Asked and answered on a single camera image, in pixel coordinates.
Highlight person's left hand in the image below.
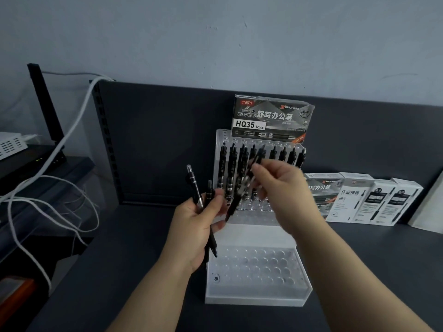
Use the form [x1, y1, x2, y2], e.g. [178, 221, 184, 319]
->
[163, 189, 230, 274]

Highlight person's right hand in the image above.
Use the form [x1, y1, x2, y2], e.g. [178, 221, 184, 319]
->
[248, 159, 328, 240]

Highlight black retractable pen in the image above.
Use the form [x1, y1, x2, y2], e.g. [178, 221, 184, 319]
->
[225, 145, 267, 222]
[204, 180, 217, 271]

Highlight black pen with silver tip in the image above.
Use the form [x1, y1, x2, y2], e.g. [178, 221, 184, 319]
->
[186, 165, 219, 258]

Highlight person's left forearm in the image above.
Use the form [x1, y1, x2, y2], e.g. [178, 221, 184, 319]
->
[107, 254, 208, 332]

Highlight person's right forearm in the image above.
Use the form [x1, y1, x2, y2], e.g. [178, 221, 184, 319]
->
[292, 218, 435, 332]

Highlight row of black pens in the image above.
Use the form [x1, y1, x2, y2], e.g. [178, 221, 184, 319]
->
[216, 143, 307, 204]

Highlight dark grey pen box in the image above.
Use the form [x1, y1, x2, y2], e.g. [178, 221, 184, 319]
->
[231, 94, 316, 144]
[304, 172, 345, 219]

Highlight dark grey shelf back panel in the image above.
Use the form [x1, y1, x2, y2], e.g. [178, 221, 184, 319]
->
[89, 79, 443, 206]

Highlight clear acrylic pen display stand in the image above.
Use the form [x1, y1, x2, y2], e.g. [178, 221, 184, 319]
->
[204, 129, 313, 307]

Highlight white pen box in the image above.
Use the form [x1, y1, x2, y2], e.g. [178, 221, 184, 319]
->
[352, 179, 397, 225]
[380, 178, 424, 227]
[326, 172, 375, 224]

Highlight dark side shelf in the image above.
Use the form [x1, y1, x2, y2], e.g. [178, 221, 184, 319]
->
[0, 155, 98, 263]

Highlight white flat board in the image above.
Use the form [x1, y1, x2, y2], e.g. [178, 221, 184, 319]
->
[408, 170, 443, 235]

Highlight black router with antenna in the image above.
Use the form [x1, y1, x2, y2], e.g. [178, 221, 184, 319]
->
[0, 63, 67, 191]

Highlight white vented device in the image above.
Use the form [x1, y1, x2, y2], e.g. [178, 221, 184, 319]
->
[0, 131, 29, 161]

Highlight orange box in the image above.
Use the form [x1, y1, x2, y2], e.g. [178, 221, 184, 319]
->
[0, 276, 36, 317]

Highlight thin white cable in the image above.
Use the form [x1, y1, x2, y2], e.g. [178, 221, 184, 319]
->
[0, 174, 101, 248]

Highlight thick white cable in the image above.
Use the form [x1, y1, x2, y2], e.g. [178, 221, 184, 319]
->
[0, 75, 116, 295]

